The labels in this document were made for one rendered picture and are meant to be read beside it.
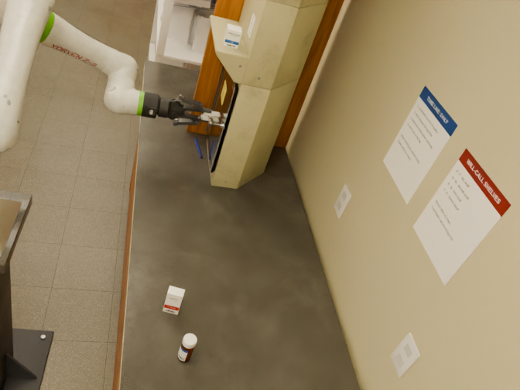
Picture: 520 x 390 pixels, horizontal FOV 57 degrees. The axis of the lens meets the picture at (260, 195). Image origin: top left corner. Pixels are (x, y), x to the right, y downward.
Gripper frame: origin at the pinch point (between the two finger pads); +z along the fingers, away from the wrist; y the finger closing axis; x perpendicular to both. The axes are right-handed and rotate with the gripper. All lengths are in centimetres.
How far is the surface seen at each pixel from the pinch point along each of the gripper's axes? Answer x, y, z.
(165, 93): 58, -24, -13
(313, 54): 25, 24, 42
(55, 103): 184, -114, -82
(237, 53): -10.5, 30.9, 1.3
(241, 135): -10.9, 0.3, 11.2
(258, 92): -11.6, 19.1, 12.3
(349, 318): -73, -26, 48
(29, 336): -21, -119, -60
